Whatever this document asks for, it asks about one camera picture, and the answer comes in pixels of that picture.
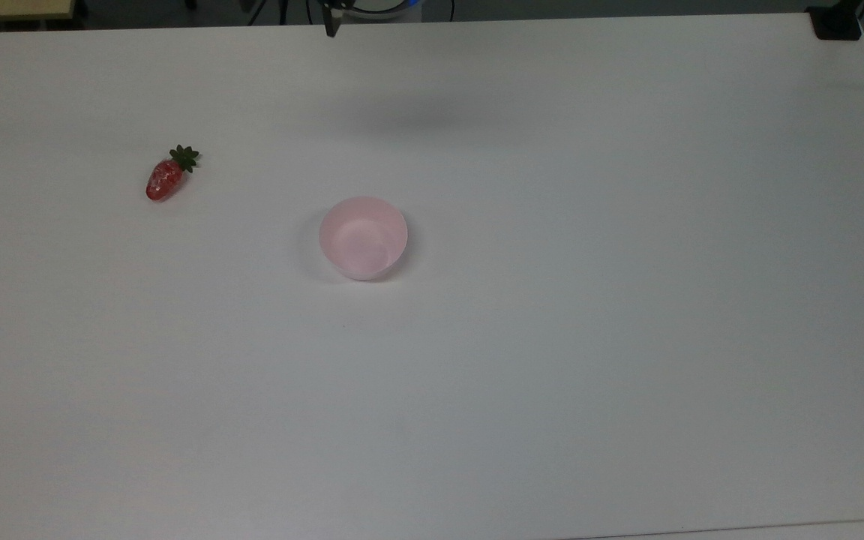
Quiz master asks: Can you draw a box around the red toy strawberry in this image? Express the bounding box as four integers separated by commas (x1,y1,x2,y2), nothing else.
145,145,201,203

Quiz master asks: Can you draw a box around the black clamp block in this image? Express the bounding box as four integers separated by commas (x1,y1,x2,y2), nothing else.
809,4,863,41

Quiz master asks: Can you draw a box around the pink plastic bowl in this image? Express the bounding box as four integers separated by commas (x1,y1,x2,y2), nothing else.
319,196,409,282

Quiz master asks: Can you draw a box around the tan wooden table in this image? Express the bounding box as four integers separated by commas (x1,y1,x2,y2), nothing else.
0,0,74,22

